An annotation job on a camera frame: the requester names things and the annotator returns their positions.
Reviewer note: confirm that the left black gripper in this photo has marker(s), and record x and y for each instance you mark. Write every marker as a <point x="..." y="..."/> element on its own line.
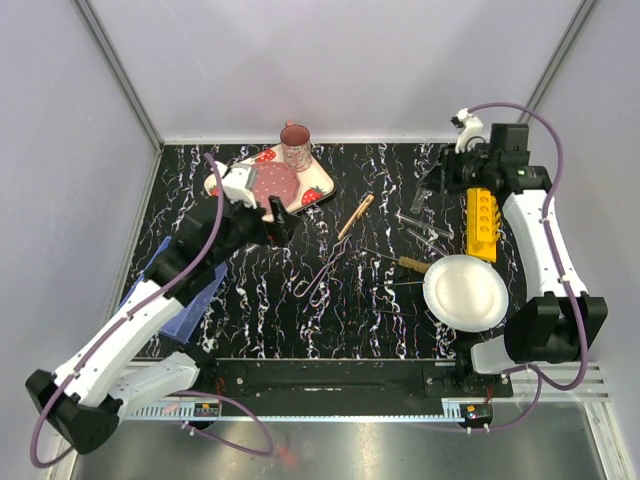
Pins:
<point x="277" y="233"/>

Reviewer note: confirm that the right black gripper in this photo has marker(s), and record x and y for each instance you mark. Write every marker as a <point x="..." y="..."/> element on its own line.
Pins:
<point x="444" y="175"/>

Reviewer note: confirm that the glass test tube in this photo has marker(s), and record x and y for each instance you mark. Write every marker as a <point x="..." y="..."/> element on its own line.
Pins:
<point x="424" y="226"/>
<point x="424" y="241"/>

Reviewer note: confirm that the yellow test tube rack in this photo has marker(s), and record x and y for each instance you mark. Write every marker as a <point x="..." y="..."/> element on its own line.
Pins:
<point x="483" y="224"/>

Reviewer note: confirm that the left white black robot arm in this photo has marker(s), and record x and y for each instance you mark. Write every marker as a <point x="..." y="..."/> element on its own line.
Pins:
<point x="86" y="398"/>

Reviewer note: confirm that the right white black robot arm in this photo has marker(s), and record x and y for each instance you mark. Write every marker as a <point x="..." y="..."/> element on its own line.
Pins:
<point x="560" y="319"/>

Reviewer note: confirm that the pink dotted plate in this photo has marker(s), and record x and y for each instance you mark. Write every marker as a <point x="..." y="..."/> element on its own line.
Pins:
<point x="275" y="179"/>

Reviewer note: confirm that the strawberry pattern tray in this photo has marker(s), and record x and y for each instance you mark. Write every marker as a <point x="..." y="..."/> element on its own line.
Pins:
<point x="315" y="182"/>

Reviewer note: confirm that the wooden clothespin clamp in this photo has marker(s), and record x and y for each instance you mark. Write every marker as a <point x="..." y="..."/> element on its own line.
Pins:
<point x="358" y="213"/>

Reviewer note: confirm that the thin metal needle probe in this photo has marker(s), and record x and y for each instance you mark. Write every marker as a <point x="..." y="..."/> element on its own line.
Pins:
<point x="395" y="284"/>

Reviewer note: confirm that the pink floral mug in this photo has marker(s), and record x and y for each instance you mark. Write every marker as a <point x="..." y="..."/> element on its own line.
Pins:
<point x="296" y="146"/>

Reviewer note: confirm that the white paper plate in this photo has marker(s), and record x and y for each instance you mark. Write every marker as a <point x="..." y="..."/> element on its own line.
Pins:
<point x="465" y="293"/>

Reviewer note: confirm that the blue plastic bin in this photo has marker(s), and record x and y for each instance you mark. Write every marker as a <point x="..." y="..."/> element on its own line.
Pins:
<point x="182" y="325"/>

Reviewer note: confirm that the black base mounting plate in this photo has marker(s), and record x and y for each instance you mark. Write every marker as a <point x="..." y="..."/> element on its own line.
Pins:
<point x="423" y="378"/>

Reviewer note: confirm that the right controller box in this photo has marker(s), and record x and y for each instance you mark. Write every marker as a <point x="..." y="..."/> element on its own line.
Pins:
<point x="482" y="413"/>

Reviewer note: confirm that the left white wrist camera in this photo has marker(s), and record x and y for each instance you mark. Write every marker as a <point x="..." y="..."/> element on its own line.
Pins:
<point x="237" y="184"/>

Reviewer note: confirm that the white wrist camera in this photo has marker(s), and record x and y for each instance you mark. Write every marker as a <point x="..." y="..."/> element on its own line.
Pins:
<point x="470" y="129"/>
<point x="237" y="184"/>

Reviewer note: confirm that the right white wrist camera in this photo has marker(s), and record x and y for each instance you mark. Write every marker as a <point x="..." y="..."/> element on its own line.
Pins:
<point x="470" y="129"/>

